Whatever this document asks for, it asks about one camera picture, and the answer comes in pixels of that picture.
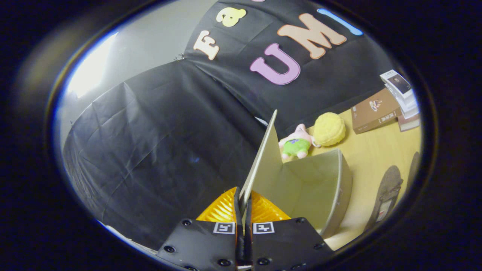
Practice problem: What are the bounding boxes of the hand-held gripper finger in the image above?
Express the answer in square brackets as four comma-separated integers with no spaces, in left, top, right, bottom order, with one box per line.
[156,186,244,271]
[244,190,334,271]

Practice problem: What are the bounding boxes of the beige fabric storage box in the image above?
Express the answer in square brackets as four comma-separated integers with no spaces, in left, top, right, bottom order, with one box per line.
[239,109,354,239]

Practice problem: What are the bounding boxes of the brown fuzzy shoe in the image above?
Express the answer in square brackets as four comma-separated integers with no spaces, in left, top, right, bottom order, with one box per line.
[406,151,421,190]
[363,165,404,232]

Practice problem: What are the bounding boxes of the pink and green plush toy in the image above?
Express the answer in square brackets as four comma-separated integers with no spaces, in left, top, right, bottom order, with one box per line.
[278,123,320,160]

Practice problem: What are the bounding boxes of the black backdrop cloth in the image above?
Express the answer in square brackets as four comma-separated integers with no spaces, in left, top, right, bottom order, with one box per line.
[62,0,400,251]

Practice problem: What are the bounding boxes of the yellow round plush cushion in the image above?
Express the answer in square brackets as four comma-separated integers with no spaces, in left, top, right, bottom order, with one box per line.
[313,112,346,147]

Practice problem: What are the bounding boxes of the brown book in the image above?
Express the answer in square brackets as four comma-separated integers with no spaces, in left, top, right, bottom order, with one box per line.
[351,88,401,135]

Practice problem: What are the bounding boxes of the pale pink book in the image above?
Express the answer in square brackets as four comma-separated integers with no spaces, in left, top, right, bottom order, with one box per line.
[397,113,421,132]

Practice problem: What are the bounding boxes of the plain white book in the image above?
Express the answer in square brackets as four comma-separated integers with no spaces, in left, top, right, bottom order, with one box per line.
[392,90,419,119]

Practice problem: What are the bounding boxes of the white portrait cover book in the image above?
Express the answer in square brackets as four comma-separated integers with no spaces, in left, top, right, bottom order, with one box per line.
[380,70,413,99]

